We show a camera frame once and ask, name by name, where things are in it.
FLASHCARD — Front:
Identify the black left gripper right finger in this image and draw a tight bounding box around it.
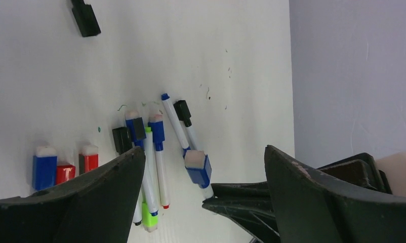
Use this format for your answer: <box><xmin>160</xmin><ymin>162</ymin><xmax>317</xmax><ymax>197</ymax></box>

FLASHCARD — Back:
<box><xmin>264</xmin><ymin>145</ymin><xmax>406</xmax><ymax>242</ymax></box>

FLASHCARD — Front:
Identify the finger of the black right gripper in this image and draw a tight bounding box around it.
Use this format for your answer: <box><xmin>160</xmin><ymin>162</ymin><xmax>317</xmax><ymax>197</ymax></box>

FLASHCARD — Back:
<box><xmin>201</xmin><ymin>152</ymin><xmax>393</xmax><ymax>243</ymax></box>

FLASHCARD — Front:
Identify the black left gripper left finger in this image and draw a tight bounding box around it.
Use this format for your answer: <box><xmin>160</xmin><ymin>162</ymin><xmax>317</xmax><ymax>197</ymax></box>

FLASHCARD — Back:
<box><xmin>0</xmin><ymin>147</ymin><xmax>145</xmax><ymax>242</ymax></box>

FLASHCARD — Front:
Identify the blue capped pen left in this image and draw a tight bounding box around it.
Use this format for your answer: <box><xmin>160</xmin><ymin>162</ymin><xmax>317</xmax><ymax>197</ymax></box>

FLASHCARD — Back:
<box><xmin>32</xmin><ymin>146</ymin><xmax>58</xmax><ymax>191</ymax></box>

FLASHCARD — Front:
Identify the black pen near cloth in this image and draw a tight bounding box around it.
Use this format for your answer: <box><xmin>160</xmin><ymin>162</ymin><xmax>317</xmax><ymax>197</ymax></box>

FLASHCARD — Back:
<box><xmin>71</xmin><ymin>0</ymin><xmax>101</xmax><ymax>37</ymax></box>

